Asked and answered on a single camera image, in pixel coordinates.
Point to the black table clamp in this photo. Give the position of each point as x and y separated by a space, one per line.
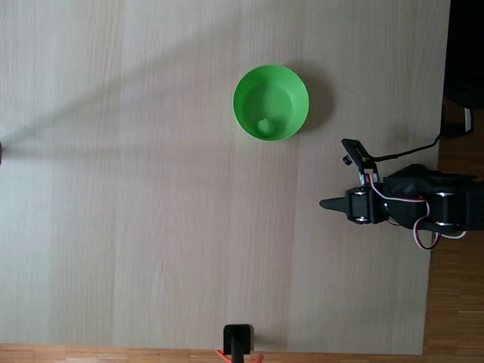
237 336

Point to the green pompom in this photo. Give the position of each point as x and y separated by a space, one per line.
265 126

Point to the green plastic bowl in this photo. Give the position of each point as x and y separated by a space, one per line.
270 98

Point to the grey chair leg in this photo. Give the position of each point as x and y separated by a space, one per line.
468 121

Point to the black office chair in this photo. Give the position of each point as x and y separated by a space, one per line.
465 45

